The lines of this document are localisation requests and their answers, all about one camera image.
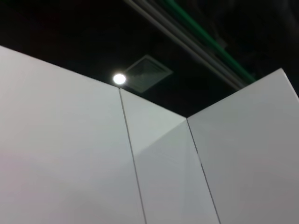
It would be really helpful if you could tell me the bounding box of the square ceiling air vent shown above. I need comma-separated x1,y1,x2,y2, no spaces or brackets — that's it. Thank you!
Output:
125,55,174,93

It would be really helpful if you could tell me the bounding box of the round ceiling light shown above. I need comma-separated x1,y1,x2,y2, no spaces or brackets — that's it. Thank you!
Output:
113,73,127,85

